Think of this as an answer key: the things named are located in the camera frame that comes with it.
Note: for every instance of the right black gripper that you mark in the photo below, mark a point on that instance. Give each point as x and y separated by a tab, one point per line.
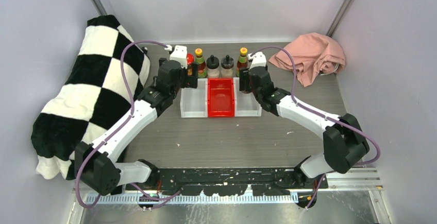
244	80

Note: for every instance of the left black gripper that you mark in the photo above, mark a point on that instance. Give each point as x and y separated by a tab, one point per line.
190	82

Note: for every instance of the yellow cap sauce bottle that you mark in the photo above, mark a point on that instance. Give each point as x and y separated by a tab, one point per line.
201	64
242	60

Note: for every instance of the red lid chili sauce jar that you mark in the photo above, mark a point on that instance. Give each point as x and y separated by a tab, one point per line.
190	62

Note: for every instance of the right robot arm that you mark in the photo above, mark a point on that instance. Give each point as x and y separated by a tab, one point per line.
344	144

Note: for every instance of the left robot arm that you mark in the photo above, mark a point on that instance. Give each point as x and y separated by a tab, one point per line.
97	165

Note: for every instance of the grey lid seasoning jar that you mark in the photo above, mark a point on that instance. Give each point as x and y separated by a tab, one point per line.
227	65

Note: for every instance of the black lid white seasoning jar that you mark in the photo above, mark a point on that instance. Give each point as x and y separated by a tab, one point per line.
213	65

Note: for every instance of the red plastic bin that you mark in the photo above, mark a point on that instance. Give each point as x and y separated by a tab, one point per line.
221	97

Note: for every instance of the right white plastic bin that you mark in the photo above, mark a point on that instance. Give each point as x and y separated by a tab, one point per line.
245	105

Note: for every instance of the white plastic bin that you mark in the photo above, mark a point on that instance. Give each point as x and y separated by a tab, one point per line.
193	102
245	105

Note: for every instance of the left white plastic bin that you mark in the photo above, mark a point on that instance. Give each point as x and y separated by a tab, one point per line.
193	102

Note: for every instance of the pink cloth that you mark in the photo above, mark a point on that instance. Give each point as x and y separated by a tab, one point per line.
313	54

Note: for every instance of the black white checkered blanket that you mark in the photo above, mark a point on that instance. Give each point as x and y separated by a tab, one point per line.
108	70

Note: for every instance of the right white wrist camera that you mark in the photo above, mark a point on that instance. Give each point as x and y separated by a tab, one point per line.
257	59

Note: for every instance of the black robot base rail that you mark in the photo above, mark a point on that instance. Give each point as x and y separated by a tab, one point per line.
261	181

